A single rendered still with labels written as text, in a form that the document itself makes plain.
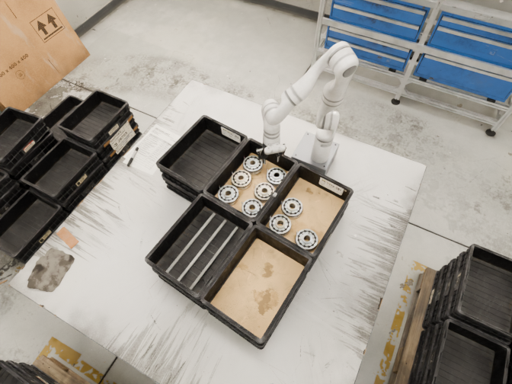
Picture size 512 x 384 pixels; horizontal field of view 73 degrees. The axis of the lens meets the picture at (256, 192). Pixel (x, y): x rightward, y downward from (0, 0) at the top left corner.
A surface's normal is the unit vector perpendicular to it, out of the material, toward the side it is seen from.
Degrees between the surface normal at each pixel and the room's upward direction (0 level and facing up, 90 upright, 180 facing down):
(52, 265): 1
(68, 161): 0
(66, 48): 73
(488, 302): 0
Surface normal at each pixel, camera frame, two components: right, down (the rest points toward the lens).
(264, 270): -0.02, -0.52
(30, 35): 0.85, 0.27
